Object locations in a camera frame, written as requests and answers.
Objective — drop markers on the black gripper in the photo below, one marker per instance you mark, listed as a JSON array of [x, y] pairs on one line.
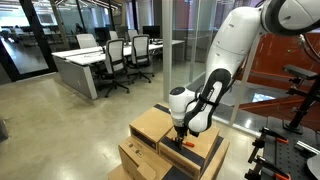
[[180, 130]]

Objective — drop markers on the orange capped white marker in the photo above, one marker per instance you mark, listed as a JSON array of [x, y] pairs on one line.
[[190, 144]]

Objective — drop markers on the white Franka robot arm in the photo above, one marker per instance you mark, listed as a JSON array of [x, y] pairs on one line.
[[233, 43]]

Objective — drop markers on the small cardboard box printed label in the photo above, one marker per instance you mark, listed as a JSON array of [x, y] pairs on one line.
[[203, 148]]

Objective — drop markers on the small cardboard box dark tape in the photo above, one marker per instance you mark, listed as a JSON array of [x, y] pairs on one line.
[[150, 123]]

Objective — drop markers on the large cardboard box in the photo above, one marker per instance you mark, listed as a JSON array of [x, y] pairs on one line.
[[140, 160]]

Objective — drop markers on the black computer monitor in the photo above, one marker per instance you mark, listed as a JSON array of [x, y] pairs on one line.
[[101, 33], [151, 31]]

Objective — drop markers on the long white office desk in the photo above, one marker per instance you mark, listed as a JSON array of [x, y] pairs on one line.
[[86, 58]]

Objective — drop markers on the silver aluminium bar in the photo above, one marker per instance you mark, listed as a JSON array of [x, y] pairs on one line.
[[305, 146]]

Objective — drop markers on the grey round plate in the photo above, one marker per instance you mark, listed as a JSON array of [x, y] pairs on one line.
[[315, 166]]

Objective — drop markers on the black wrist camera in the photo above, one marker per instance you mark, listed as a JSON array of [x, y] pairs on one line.
[[194, 134]]

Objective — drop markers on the white mesh black frame chair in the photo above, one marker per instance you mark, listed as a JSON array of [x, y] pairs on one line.
[[132, 34], [86, 40], [115, 55], [113, 35], [140, 46]]

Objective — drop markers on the black camera stand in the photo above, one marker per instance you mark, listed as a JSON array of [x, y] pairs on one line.
[[301, 113]]

